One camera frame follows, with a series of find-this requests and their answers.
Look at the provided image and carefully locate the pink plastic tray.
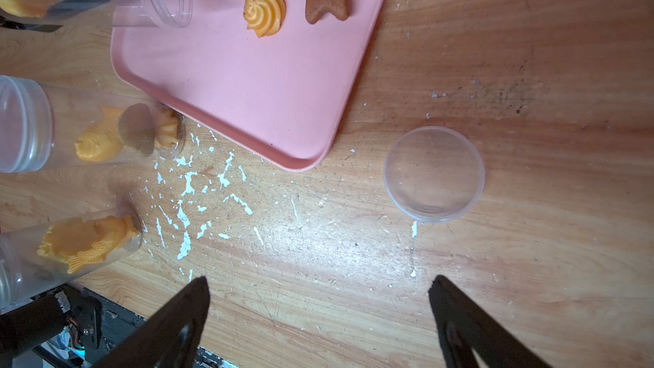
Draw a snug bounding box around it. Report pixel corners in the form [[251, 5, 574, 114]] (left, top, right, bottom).
[[111, 0, 385, 172]]

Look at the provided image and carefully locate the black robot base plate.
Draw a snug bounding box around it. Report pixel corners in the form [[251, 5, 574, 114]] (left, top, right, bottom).
[[0, 280, 236, 368]]

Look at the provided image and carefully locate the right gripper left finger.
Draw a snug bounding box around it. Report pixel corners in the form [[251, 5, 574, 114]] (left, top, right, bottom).
[[95, 277, 211, 368]]

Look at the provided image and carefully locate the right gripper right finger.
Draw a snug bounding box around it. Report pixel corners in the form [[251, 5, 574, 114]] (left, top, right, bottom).
[[429, 275, 549, 367]]

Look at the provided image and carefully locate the clear cookie jar front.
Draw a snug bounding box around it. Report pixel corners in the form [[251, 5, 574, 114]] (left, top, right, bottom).
[[1, 207, 143, 308]]

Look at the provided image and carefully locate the yellow swirl cookie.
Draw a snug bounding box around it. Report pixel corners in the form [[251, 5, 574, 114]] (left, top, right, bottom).
[[243, 0, 286, 37]]

